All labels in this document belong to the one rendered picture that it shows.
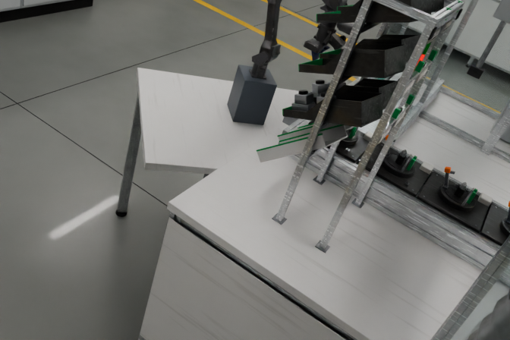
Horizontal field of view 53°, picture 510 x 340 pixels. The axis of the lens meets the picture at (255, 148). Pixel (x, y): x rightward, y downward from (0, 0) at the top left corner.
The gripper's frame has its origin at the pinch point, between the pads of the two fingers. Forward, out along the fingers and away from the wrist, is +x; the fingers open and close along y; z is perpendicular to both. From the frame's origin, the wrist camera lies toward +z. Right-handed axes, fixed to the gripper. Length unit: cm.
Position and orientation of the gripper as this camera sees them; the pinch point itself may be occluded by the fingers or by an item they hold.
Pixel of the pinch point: (316, 54)
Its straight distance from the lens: 202.2
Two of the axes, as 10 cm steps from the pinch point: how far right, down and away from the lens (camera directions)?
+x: -2.7, 8.0, 5.4
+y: 5.1, -3.5, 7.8
